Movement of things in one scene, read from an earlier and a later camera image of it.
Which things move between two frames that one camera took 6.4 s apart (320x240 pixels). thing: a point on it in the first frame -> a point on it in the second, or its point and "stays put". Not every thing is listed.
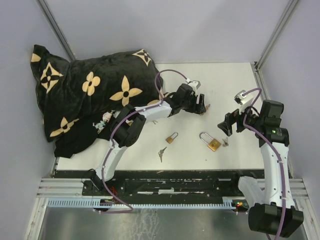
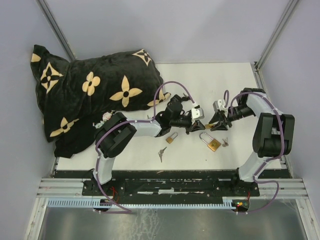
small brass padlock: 169,139 stays put
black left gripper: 197,108 -> 197,126
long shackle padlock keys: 226,144 stays put
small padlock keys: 160,153 stays put
